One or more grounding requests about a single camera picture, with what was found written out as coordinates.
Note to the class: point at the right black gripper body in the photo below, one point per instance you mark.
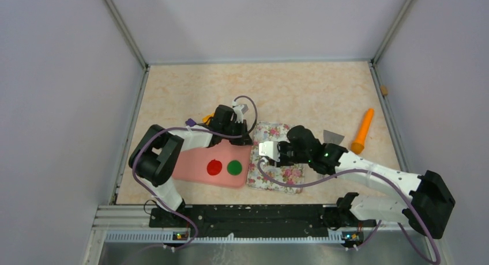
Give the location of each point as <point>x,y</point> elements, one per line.
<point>288,156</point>

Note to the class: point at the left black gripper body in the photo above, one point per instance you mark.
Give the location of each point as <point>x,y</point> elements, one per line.
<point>234,128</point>

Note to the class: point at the floral patterned tray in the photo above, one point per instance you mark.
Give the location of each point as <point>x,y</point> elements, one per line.
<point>268,131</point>

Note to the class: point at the pink plastic tray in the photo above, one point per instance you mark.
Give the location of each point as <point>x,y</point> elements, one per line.
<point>223,165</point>

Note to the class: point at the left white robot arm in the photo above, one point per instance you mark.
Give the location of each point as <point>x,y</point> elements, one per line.
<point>154,158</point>

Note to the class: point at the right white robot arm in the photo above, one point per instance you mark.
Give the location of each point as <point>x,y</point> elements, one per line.
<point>424,202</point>

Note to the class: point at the red dough disc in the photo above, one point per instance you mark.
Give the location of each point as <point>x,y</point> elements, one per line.
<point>214,167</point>

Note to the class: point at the green dough disc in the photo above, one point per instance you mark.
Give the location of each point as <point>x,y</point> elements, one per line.
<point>234,167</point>

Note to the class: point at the orange yellow green block stack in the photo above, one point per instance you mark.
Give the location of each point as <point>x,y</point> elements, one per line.
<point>206,120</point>

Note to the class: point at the purple toy block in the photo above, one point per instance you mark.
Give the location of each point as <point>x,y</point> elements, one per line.
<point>190,122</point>

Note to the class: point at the orange toy carrot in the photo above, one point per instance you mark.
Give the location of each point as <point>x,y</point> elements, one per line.
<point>358,144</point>

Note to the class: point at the small wooden cork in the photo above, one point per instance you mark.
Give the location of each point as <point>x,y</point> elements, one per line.
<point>384,90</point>

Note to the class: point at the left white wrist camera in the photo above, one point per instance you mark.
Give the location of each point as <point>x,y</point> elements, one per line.
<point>239,110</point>

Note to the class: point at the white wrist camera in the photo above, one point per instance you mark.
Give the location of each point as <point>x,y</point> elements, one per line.
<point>269,150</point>
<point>239,110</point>

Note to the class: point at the metal scraper wooden handle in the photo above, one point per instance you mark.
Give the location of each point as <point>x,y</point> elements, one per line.
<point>332,137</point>

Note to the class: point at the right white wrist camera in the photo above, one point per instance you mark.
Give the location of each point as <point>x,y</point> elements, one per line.
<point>269,150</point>

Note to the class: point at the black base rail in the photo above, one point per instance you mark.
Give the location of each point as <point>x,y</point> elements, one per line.
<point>257,221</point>

